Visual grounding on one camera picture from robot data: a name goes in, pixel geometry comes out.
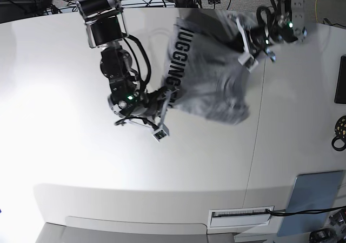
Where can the grey T-shirt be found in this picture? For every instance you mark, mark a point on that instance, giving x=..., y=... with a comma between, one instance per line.
x=202, y=67

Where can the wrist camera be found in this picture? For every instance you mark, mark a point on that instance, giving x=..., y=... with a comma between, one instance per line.
x=160, y=133
x=248, y=61

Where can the black tablet at edge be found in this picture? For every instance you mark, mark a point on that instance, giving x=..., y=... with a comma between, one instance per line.
x=340, y=94

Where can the black device bottom right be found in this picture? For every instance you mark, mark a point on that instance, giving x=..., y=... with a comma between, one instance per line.
x=321, y=235

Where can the blue-grey flat board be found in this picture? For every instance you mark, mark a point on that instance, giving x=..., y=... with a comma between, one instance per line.
x=311, y=191

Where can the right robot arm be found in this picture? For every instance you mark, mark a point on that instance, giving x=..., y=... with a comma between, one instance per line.
x=129, y=99

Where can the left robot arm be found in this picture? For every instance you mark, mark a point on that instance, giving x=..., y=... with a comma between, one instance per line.
x=285, y=24

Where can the black and yellow round tool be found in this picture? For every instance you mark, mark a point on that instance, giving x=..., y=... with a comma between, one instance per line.
x=339, y=134

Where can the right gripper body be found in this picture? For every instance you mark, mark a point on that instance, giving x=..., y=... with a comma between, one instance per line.
x=150, y=108

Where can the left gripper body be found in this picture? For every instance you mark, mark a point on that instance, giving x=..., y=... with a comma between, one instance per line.
x=252, y=39

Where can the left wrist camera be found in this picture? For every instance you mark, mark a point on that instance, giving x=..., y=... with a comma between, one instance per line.
x=248, y=61

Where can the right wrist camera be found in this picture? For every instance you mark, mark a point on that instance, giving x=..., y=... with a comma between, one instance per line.
x=160, y=133

